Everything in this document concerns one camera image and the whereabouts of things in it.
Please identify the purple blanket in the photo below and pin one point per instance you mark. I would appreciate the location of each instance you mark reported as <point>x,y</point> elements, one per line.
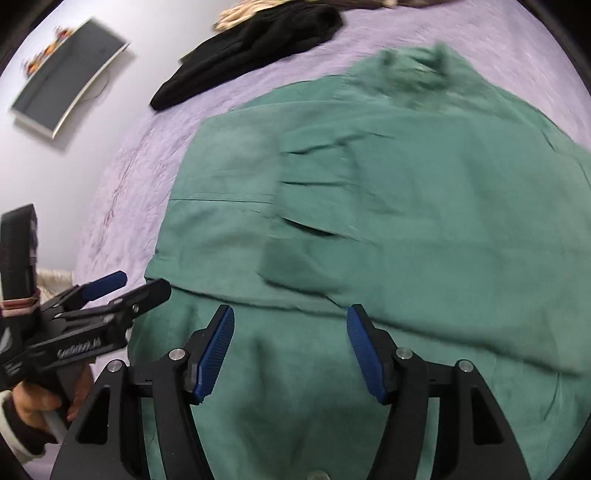
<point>161,152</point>

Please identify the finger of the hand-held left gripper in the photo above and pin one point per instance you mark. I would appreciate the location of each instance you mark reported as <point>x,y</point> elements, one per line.
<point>143,297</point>
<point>104,282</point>

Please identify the cream lace cloth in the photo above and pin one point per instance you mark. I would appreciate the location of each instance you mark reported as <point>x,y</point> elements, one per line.
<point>53,280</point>

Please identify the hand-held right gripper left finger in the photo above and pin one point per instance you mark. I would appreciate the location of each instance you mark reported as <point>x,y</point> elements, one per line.
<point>214,353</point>

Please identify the colourful wall decoration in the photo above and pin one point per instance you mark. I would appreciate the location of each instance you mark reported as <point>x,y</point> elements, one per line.
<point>48,48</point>

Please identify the beige cloth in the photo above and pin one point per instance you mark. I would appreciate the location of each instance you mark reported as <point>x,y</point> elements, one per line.
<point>240,13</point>

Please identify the green shirt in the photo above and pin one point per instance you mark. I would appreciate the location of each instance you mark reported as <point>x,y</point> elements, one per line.
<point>415,207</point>

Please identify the black garment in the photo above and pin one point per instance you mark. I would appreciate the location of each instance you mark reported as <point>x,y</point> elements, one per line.
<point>240,50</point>

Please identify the person's left forearm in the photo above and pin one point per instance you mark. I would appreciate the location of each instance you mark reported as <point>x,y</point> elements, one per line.
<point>21,438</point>

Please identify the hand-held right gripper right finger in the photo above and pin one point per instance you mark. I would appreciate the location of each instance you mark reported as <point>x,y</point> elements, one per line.
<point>364,355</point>

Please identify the person's left hand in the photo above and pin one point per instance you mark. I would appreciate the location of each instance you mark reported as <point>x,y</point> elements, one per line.
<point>34,406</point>

